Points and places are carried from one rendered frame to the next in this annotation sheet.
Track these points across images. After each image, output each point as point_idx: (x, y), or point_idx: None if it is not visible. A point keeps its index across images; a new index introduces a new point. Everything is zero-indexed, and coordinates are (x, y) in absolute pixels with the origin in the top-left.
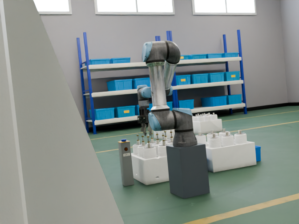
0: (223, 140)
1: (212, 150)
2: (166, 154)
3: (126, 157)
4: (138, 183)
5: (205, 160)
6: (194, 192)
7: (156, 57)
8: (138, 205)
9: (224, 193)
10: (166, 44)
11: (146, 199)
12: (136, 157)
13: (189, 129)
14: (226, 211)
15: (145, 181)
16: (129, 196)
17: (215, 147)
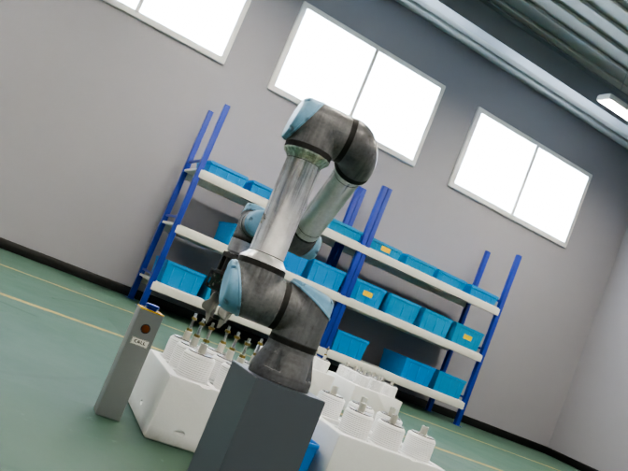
0: (377, 430)
1: (341, 436)
2: None
3: (135, 349)
4: (130, 423)
5: (306, 442)
6: None
7: (316, 139)
8: (79, 465)
9: None
10: (352, 123)
11: (112, 463)
12: (162, 363)
13: (306, 347)
14: None
15: (148, 426)
16: (82, 437)
17: (351, 435)
